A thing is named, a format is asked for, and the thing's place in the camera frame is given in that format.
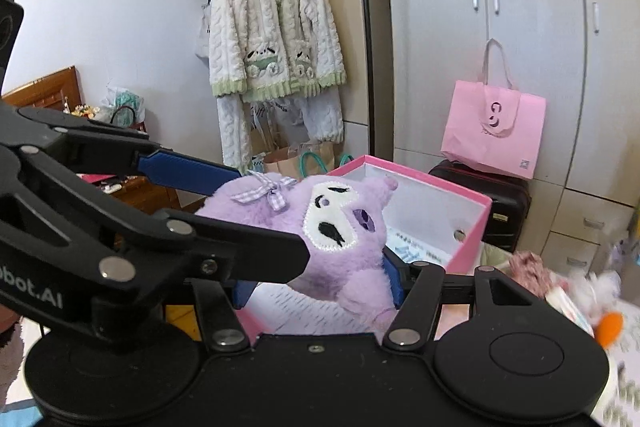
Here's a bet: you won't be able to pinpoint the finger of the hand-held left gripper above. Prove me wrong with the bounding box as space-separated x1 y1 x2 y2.
0 104 243 198
0 146 312 295

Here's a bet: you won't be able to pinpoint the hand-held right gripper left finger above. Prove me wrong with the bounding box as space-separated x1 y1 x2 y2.
191 278 259 354

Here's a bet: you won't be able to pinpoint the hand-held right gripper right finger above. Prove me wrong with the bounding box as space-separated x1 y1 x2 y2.
381 247 547 352

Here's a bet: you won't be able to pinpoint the purple plush toy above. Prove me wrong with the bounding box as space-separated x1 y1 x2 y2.
194 170 416 338

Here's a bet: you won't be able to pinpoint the pink storage box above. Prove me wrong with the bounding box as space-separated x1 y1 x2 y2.
235 154 493 338

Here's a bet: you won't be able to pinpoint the pink fluffy cloth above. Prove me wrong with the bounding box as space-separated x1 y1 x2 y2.
507 251 552 299

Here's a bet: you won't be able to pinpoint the white printed packet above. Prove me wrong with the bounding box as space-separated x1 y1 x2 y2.
389 231 447 267

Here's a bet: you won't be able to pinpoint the wooden nightstand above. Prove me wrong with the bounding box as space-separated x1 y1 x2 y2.
75 119 186 214

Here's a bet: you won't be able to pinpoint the white fluffy pants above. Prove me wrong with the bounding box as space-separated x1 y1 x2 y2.
216 84 346 170

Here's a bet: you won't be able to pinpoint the clear plastic bag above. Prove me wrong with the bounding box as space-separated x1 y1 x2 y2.
99 86 147 126

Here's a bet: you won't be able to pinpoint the brown paper bag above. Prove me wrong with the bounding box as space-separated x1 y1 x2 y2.
262 142 336 180

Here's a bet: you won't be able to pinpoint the black suitcase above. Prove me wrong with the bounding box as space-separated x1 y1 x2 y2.
429 159 532 253

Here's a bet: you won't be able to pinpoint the wooden headboard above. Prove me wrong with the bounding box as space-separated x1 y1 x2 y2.
0 66 81 112

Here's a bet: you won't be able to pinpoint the pink paper bag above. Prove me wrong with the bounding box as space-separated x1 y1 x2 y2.
441 38 547 180

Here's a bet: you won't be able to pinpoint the white and orange plush toy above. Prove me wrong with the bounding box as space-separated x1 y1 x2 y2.
570 269 627 351

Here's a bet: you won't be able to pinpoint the floral bed sheet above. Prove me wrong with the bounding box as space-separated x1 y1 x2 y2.
475 242 640 427

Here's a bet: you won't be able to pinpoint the teal handled bag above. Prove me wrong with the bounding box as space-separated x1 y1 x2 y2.
299 151 354 176

